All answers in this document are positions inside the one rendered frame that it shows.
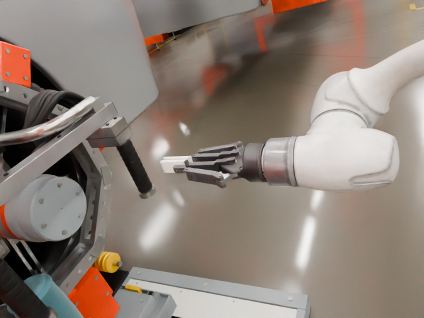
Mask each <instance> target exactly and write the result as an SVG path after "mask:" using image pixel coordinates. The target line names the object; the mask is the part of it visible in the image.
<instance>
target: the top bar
mask: <svg viewBox="0 0 424 318"><path fill-rule="evenodd" d="M104 105H105V107H104V108H103V109H102V110H100V111H99V112H97V113H95V114H87V115H86V116H84V117H83V118H82V119H80V120H79V121H78V122H76V123H74V124H73V125H72V126H70V127H69V128H67V129H66V130H65V131H63V132H62V133H60V134H59V135H58V136H56V137H55V138H54V139H52V140H50V141H49V142H48V143H46V144H45V145H43V146H42V147H41V148H39V149H38V150H37V151H35V152H34V153H32V154H31V155H30V156H28V157H27V158H25V159H24V160H23V161H21V162H20V163H19V164H17V165H15V166H14V167H13V168H11V169H10V170H8V171H7V172H6V173H5V174H3V175H2V176H0V207H1V206H2V205H3V204H4V203H6V202H7V201H9V200H10V199H11V198H12V197H13V196H15V195H16V194H17V193H19V192H20V191H21V190H22V189H23V188H25V187H26V186H27V185H28V184H30V183H31V182H32V181H34V180H35V179H36V178H37V177H38V176H40V175H41V174H42V173H44V172H45V171H46V170H47V169H48V168H50V167H51V166H53V164H55V163H56V162H58V161H59V160H60V159H61V158H62V157H64V156H65V155H66V154H68V153H69V152H70V151H71V150H72V149H74V148H75V147H76V146H78V145H79V144H80V143H81V142H82V141H84V140H85V139H86V138H87V137H89V136H90V135H91V134H93V133H94V132H95V131H96V130H97V129H99V128H100V127H102V126H103V125H104V124H105V123H106V122H108V121H109V120H110V119H111V118H113V117H114V116H115V115H116V114H117V113H118V112H117V110H116V108H115V106H114V104H113V102H108V103H104Z"/></svg>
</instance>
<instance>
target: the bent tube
mask: <svg viewBox="0 0 424 318"><path fill-rule="evenodd" d="M104 107H105V105H104V103H103V101H102V99H101V97H95V98H93V97H87V98H85V99H84V100H82V101H81V102H80V103H78V104H76V105H75V106H74V107H72V108H70V109H69V110H67V111H65V112H64V113H62V114H61V115H58V116H57V117H55V118H53V119H51V120H49V121H47V122H45V123H42V124H39V125H37V126H33V127H29V128H27V129H22V130H19V131H13V132H6V133H1V134H0V147H1V146H10V145H15V144H22V143H28V142H32V141H36V140H39V139H42V138H46V137H48V136H51V135H53V134H55V133H57V132H59V131H61V130H63V129H65V128H66V127H68V126H70V125H71V124H73V123H74V122H76V121H77V120H78V119H80V118H82V117H83V116H84V115H86V114H95V113H97V112H99V111H100V110H102V109H103V108H104Z"/></svg>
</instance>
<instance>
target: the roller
mask: <svg viewBox="0 0 424 318"><path fill-rule="evenodd" d="M121 266H122V261H121V258H120V256H119V255H118V254H117V253H113V252H104V251H103V252H102V253H101V254H100V257H99V258H97V260H96V261H95V262H94V263H93V264H92V265H91V267H93V268H97V269H98V270H99V271H104V272H108V273H114V272H116V271H117V270H118V268H119V267H121Z"/></svg>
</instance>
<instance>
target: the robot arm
mask: <svg viewBox="0 0 424 318"><path fill-rule="evenodd" d="M423 76H424V40H422V41H420V42H417V43H415V44H413V45H410V46H409V47H407V48H405V49H403V50H400V51H399V52H397V53H395V54H393V55H392V56H390V57H388V58H387V59H385V60H383V61H382V62H380V63H378V64H376V65H374V66H372V67H371V68H368V69H358V68H353V69H352V70H350V71H343V72H340V73H336V74H334V75H332V76H330V77H329V78H328V79H327V80H325V82H323V84H322V85H321V86H320V88H319V89H318V91H317V93H316V96H315V99H314V102H313V106H312V110H311V115H310V129H309V130H308V132H307V133H306V136H298V137H296V136H292V137H289V138H271V139H269V140H267V142H266V143H249V144H247V145H246V147H245V148H244V147H243V145H242V142H241V141H237V142H236V143H232V144H226V145H222V146H215V147H210V148H203V149H200V150H198V151H197V152H198V153H197V154H193V155H192V156H171V157H164V158H163V160H161V162H160V164H161V166H162V168H163V171H164V172H165V173H177V174H186V176H187V179H188V180H191V181H195V182H202V183H206V184H213V185H217V186H218V187H220V188H222V189H223V188H225V187H226V186H227V185H226V182H228V181H229V180H230V179H233V180H235V179H240V178H245V179H246V180H248V181H249V182H267V183H268V184H269V185H271V186H292V187H297V186H299V187H308V188H311V189H315V190H318V191H336V192H343V191H362V190H368V189H375V188H378V187H383V186H387V185H389V184H391V183H392V182H393V180H394V179H395V178H396V175H397V174H398V170H399V149H398V142H397V139H396V138H395V137H394V136H392V135H390V134H387V133H386V132H383V131H380V130H376V129H373V127H374V126H375V124H376V123H377V122H378V121H379V120H380V118H381V117H382V116H383V115H384V114H385V113H386V112H388V111H389V104H390V101H391V98H392V97H393V95H394V94H395V93H396V92H397V91H398V90H400V89H401V88H402V87H404V86H405V85H407V84H408V83H410V82H412V81H414V80H416V79H418V78H421V77H423Z"/></svg>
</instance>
